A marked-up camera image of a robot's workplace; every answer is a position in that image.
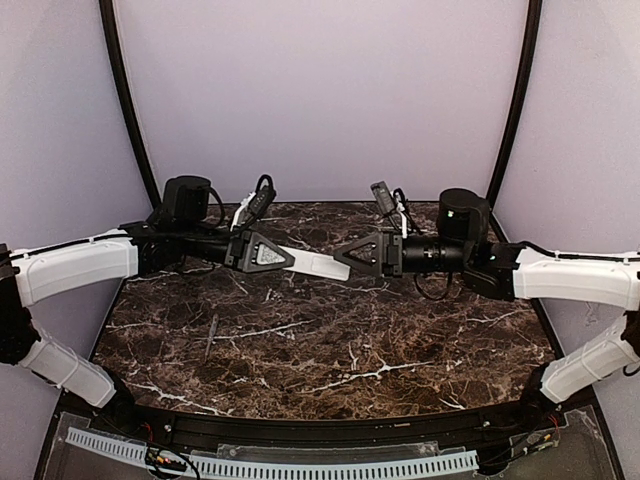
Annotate white battery cover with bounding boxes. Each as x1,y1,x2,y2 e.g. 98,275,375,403
311,254,350,281

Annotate white remote control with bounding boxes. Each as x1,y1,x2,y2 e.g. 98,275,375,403
282,247,319,275

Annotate metal tweezers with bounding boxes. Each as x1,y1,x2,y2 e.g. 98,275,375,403
204,314,219,361

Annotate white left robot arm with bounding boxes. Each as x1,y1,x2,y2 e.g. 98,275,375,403
1,174,295,409

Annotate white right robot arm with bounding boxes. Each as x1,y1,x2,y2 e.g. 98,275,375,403
334,182,639,407

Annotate black front table rail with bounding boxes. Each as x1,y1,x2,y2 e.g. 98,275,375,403
119,402,566,452

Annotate white slotted cable duct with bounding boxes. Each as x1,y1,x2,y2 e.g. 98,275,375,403
65,427,478,479

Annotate black right frame post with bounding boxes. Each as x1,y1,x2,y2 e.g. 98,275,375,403
486,0,543,208

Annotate black frame post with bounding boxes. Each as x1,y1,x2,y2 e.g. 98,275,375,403
486,0,543,208
98,0,161,208

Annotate black left frame post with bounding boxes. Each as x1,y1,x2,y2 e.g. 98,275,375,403
98,0,161,208

